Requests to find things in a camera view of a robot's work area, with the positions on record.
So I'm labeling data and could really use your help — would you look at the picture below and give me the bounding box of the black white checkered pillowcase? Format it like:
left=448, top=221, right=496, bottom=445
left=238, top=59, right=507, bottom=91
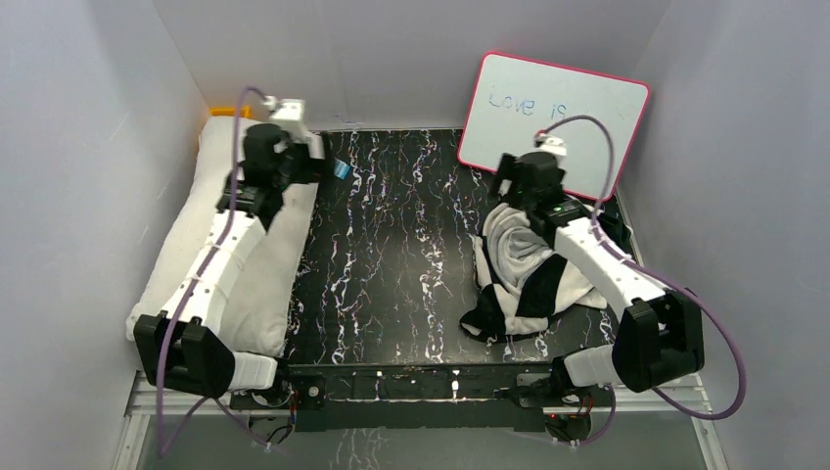
left=459, top=203, right=608, bottom=341

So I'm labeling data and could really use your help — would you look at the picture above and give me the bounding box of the white pillow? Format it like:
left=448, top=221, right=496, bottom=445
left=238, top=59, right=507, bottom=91
left=125, top=117, right=318, bottom=356

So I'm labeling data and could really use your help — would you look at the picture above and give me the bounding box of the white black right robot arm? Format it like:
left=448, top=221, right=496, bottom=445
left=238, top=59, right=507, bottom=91
left=490, top=151, right=705, bottom=405

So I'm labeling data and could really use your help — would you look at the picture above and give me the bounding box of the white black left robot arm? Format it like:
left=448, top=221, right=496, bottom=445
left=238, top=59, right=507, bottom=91
left=127, top=119, right=328, bottom=407

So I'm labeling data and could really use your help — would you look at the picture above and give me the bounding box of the blue white pillow tag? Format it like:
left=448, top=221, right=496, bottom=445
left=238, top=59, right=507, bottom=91
left=333, top=159, right=352, bottom=180

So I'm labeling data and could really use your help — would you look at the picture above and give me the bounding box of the yellow plastic bin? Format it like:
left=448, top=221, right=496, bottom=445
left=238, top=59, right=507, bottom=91
left=209, top=105, right=253, bottom=118

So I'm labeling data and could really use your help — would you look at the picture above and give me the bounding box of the pink framed whiteboard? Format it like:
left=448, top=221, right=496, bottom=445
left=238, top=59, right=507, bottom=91
left=457, top=52, right=651, bottom=201

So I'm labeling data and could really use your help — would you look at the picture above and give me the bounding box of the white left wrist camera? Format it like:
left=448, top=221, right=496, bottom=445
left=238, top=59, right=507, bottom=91
left=262, top=95, right=325, bottom=161

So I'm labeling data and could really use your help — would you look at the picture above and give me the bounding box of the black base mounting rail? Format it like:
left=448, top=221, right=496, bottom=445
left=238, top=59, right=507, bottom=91
left=230, top=362, right=618, bottom=435

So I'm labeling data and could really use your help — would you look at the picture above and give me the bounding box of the aluminium frame rail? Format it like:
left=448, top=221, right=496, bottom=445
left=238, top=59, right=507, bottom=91
left=113, top=369, right=731, bottom=470

